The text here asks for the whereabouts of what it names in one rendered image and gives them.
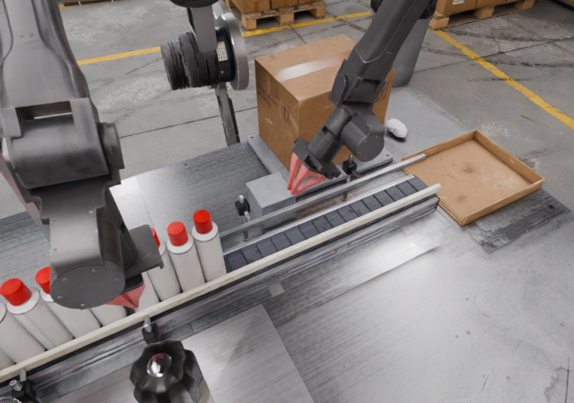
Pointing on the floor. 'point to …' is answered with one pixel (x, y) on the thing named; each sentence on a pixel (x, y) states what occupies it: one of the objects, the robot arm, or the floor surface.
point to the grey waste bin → (408, 52)
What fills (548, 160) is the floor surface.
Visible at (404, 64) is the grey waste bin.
